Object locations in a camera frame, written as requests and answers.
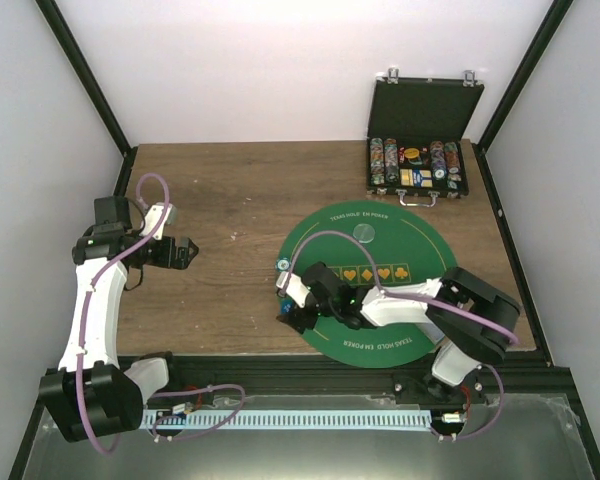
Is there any blue patterned card deck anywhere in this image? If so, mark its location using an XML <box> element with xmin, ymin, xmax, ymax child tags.
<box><xmin>427</xmin><ymin>325</ymin><xmax>445</xmax><ymax>344</ymax></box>

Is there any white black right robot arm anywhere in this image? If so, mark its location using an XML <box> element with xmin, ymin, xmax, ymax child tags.
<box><xmin>276</xmin><ymin>262</ymin><xmax>521</xmax><ymax>403</ymax></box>

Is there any round green poker mat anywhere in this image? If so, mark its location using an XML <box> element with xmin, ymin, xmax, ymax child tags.
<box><xmin>277</xmin><ymin>200</ymin><xmax>457</xmax><ymax>368</ymax></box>

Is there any blue round dealer button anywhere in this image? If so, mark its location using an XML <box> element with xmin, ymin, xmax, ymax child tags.
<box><xmin>281</xmin><ymin>300</ymin><xmax>293</xmax><ymax>313</ymax></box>

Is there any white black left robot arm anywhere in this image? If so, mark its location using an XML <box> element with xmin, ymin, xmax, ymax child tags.
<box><xmin>39</xmin><ymin>196</ymin><xmax>199</xmax><ymax>443</ymax></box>

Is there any blue card box in case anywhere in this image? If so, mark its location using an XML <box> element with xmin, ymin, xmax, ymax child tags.
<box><xmin>412</xmin><ymin>169</ymin><xmax>433</xmax><ymax>188</ymax></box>

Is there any clear round dealer button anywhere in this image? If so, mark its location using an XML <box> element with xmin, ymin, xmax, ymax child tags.
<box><xmin>353</xmin><ymin>223</ymin><xmax>375</xmax><ymax>244</ymax></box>

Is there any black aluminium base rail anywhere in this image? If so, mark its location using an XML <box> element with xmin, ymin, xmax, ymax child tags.
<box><xmin>161</xmin><ymin>352</ymin><xmax>579</xmax><ymax>407</ymax></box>

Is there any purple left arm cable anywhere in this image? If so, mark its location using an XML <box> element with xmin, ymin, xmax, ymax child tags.
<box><xmin>74</xmin><ymin>172</ymin><xmax>246</xmax><ymax>455</ymax></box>

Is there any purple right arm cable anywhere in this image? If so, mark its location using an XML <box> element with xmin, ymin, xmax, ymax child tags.
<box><xmin>287</xmin><ymin>231</ymin><xmax>520</xmax><ymax>444</ymax></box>

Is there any light blue slotted cable duct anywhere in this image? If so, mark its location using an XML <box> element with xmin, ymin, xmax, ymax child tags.
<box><xmin>157</xmin><ymin>410</ymin><xmax>432</xmax><ymax>432</ymax></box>

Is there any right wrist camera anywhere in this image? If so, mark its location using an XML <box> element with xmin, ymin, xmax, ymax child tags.
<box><xmin>276</xmin><ymin>271</ymin><xmax>310</xmax><ymax>308</ymax></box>

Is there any chip row in case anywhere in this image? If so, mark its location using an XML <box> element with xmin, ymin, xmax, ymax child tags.
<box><xmin>384</xmin><ymin>138</ymin><xmax>399</xmax><ymax>184</ymax></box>
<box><xmin>444</xmin><ymin>142</ymin><xmax>462</xmax><ymax>190</ymax></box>
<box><xmin>369</xmin><ymin>138</ymin><xmax>384</xmax><ymax>185</ymax></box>
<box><xmin>429</xmin><ymin>141</ymin><xmax>447</xmax><ymax>180</ymax></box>

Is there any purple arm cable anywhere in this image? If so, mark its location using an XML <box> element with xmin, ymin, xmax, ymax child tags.
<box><xmin>74</xmin><ymin>172</ymin><xmax>246</xmax><ymax>455</ymax></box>
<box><xmin>287</xmin><ymin>231</ymin><xmax>520</xmax><ymax>444</ymax></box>

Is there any black poker chip case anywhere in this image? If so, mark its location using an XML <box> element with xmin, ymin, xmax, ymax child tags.
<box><xmin>365</xmin><ymin>67</ymin><xmax>484</xmax><ymax>207</ymax></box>

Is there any yellow card box in case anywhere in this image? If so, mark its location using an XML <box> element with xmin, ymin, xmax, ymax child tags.
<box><xmin>400</xmin><ymin>169</ymin><xmax>414</xmax><ymax>186</ymax></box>

